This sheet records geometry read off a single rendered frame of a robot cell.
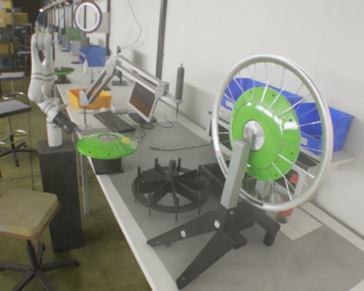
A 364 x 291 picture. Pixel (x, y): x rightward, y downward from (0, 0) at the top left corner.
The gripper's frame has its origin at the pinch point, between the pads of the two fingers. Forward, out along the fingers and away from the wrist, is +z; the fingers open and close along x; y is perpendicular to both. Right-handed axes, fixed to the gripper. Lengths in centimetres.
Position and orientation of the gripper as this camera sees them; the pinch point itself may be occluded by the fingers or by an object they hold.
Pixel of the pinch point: (83, 135)
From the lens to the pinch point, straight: 159.1
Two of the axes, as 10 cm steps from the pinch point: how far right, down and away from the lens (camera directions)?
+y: -6.2, 6.4, 4.5
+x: -2.6, 3.7, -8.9
